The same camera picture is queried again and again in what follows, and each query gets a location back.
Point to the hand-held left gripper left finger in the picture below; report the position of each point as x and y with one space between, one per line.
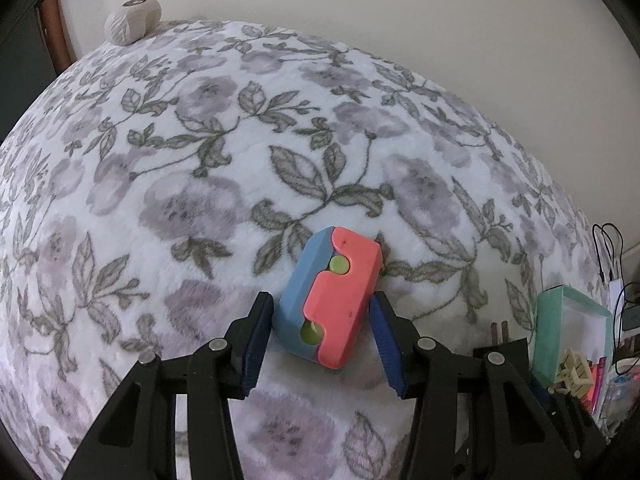
257 345

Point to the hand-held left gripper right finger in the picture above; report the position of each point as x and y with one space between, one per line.
387 345

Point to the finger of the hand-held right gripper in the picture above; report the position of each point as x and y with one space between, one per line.
577 425
541 391

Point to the cream plastic clip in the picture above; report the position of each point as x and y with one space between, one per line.
575 370

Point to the black power adapter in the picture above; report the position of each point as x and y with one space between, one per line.
510 352

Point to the teal cardboard box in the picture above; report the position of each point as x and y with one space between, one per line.
550 330

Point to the salmon and blue block toy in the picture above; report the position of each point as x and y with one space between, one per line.
345 290

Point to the clear plastic jar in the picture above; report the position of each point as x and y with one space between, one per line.
620 395

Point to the white power strip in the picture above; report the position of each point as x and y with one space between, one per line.
616 292

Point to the floral fleece blanket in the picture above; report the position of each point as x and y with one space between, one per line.
200 160

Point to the white yarn ball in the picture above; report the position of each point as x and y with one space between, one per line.
131 22

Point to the dark door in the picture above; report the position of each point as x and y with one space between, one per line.
25 70

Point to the black wall charger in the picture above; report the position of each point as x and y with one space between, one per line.
631 316

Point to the brown wooden door frame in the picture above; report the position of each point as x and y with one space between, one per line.
55 30

